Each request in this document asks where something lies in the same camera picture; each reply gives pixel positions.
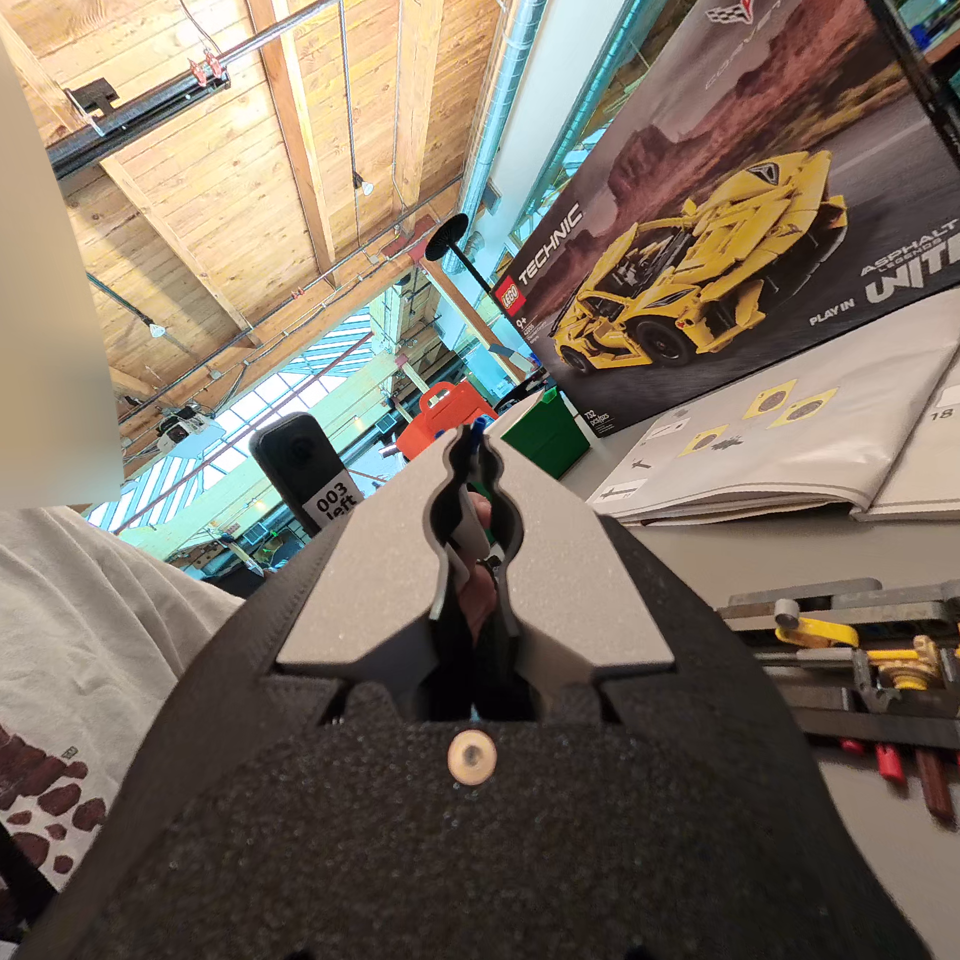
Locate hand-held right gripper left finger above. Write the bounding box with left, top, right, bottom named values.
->
left=276, top=429, right=474, bottom=695

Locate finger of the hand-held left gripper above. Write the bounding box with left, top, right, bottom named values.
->
left=448, top=495, right=490, bottom=597

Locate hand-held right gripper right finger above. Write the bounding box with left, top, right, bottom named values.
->
left=480, top=433, right=676, bottom=695

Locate lego instruction booklet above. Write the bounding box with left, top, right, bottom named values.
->
left=588, top=288, right=960, bottom=526

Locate partly built lego chassis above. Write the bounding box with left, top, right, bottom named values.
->
left=716, top=577, right=960, bottom=826

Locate yellow car lego box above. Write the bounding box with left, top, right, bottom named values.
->
left=491, top=0, right=960, bottom=436

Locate person's left hand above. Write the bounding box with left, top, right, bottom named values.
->
left=461, top=491, right=500, bottom=642

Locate large paned window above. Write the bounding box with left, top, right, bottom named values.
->
left=82, top=322, right=376, bottom=541

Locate red plastic crate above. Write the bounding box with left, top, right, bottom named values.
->
left=396, top=381, right=498, bottom=462

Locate green plastic bin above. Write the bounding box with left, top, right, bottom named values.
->
left=501, top=386, right=594, bottom=481

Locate black round pole lamp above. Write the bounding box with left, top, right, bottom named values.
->
left=425, top=213, right=500, bottom=301

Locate white printed shirt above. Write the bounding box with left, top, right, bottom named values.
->
left=0, top=506, right=245, bottom=946

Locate thin metal ceiling pipe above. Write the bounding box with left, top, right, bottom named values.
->
left=46, top=0, right=339, bottom=181

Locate silver ventilation duct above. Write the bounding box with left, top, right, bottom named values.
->
left=442, top=0, right=549, bottom=275

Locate black strap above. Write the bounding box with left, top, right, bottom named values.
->
left=0, top=821, right=60, bottom=946

